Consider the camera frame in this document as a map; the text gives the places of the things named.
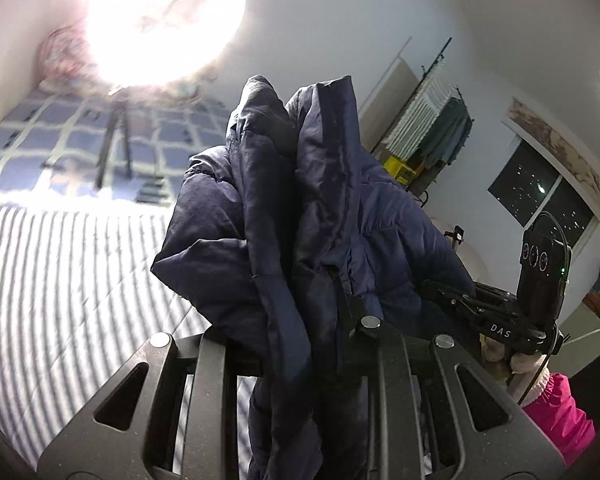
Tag navy puffer jacket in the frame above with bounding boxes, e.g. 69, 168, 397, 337
151, 76, 480, 479

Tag pink right sleeve forearm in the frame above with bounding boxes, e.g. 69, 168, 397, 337
521, 370, 596, 467

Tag dark hanging clothes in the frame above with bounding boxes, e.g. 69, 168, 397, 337
419, 98, 474, 169

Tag black clothes rack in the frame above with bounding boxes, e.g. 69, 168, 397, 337
370, 40, 475, 205

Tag right gloved hand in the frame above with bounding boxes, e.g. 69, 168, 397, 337
480, 335, 550, 408

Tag phone on right gripper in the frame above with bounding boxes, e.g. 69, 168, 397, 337
516, 230, 571, 332

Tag dark window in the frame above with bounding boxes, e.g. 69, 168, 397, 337
489, 140, 593, 247

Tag yellow crate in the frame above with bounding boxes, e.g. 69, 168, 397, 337
382, 155, 422, 188

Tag striped hanging towel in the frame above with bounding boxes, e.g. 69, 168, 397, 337
385, 61, 460, 160

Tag striped bed mattress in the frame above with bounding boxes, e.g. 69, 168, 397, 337
0, 201, 261, 476

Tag blue plaid sheet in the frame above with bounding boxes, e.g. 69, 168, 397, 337
0, 89, 230, 206

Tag floral rolled quilt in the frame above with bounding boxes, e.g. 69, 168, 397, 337
38, 25, 97, 84

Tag ring light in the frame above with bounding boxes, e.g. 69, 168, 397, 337
84, 0, 246, 88

